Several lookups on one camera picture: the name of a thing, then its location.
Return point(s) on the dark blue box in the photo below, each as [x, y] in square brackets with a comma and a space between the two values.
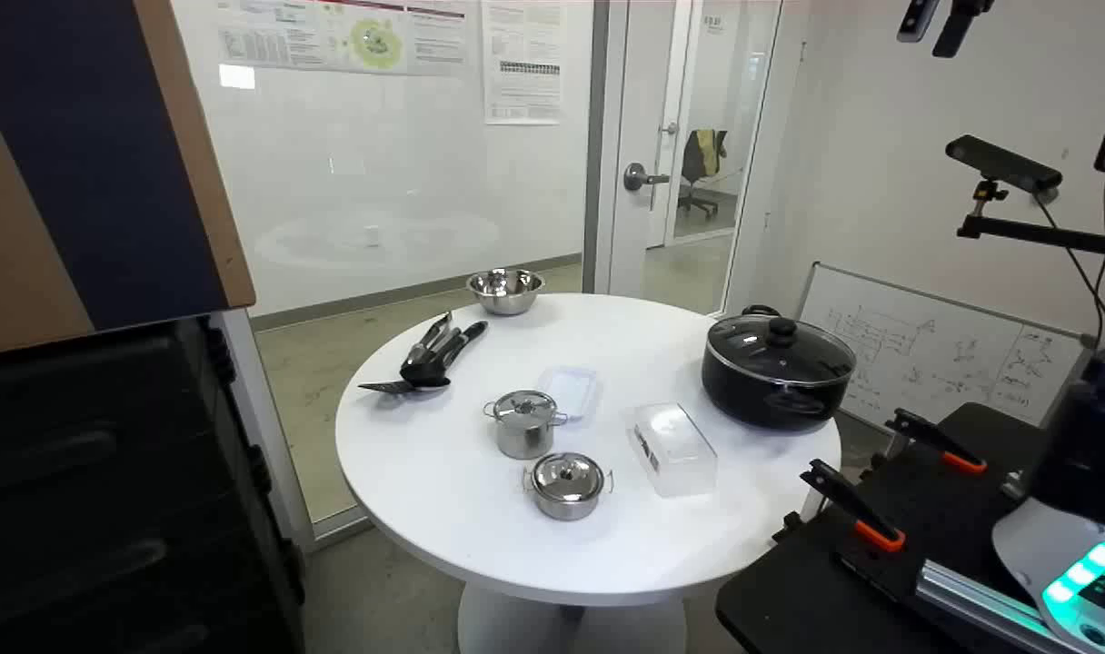
[1091, 421]

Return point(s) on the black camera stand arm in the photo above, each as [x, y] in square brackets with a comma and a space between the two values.
[1037, 234]

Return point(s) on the glass pot lid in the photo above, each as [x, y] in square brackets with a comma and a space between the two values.
[756, 354]

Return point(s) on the brown cardboard box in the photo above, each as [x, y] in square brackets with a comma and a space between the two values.
[91, 159]

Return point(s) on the wide wall poster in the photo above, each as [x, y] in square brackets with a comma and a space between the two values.
[335, 37]

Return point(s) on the small white paper sign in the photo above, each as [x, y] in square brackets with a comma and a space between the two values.
[238, 77]

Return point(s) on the black cooking pot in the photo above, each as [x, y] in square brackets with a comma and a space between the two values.
[756, 403]

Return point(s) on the black breadboard table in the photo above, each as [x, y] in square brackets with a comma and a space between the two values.
[820, 595]

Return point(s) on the aluminium rail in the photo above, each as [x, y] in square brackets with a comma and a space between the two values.
[975, 599]

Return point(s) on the black drawer cabinet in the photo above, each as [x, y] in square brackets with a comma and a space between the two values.
[91, 483]

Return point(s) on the white flat lid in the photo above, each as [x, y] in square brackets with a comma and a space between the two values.
[572, 392]

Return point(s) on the tall white wall poster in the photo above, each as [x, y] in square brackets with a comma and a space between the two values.
[522, 58]

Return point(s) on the small steel pot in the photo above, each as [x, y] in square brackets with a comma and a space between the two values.
[522, 421]
[565, 488]

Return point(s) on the black orange clamp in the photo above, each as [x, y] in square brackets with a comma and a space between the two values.
[939, 440]
[854, 511]

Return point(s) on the whiteboard with drawings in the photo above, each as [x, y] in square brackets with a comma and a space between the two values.
[929, 350]

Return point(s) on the black stereo camera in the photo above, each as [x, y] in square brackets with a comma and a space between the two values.
[1000, 165]

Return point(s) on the steel mixing bowl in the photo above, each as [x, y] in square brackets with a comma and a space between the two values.
[504, 291]

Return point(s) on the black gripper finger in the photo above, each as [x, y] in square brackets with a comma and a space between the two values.
[917, 19]
[962, 23]

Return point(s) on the black office chair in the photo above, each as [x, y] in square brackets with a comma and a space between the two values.
[704, 155]

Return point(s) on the black spatula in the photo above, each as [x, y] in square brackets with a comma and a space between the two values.
[395, 386]

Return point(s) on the white framed glass door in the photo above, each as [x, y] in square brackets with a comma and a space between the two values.
[637, 73]

